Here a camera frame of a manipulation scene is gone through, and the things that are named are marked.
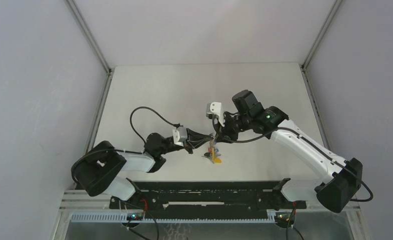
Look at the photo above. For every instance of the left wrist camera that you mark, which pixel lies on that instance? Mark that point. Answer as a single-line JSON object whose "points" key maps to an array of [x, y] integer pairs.
{"points": [[180, 135]]}

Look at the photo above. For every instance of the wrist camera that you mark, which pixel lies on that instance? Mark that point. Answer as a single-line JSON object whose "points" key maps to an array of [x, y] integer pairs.
{"points": [[215, 110], [180, 135]]}

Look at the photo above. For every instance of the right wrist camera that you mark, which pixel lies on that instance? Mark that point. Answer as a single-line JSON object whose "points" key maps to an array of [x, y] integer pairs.
{"points": [[215, 110]]}

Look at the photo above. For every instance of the right aluminium frame post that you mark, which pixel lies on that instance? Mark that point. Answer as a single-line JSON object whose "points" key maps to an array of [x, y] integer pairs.
{"points": [[322, 33]]}

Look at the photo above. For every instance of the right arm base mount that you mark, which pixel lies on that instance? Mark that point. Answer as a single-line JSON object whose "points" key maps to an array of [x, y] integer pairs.
{"points": [[276, 200]]}

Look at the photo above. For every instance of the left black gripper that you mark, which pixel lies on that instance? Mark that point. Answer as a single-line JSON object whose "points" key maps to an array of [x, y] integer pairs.
{"points": [[194, 140]]}

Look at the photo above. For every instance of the left aluminium frame post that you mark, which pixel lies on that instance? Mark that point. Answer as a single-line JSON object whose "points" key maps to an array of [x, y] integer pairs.
{"points": [[88, 35]]}

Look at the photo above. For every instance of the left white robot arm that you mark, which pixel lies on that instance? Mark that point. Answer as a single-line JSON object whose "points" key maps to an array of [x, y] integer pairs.
{"points": [[97, 172]]}

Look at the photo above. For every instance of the aluminium frame post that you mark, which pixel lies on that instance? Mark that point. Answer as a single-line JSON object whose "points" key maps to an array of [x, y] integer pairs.
{"points": [[88, 35], [322, 33]]}

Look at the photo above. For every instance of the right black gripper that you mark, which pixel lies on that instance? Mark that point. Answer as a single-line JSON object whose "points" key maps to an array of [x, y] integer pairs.
{"points": [[224, 134]]}

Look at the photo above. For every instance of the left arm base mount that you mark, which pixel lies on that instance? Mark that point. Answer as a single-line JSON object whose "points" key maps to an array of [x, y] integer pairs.
{"points": [[130, 198]]}

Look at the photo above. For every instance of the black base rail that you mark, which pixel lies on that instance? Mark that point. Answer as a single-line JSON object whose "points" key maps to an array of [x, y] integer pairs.
{"points": [[184, 201]]}

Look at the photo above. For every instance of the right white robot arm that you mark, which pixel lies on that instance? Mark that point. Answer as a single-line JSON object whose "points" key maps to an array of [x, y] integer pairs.
{"points": [[338, 179]]}

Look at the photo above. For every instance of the keyring with yellow handle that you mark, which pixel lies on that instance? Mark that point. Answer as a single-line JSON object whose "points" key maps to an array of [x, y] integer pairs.
{"points": [[212, 153]]}

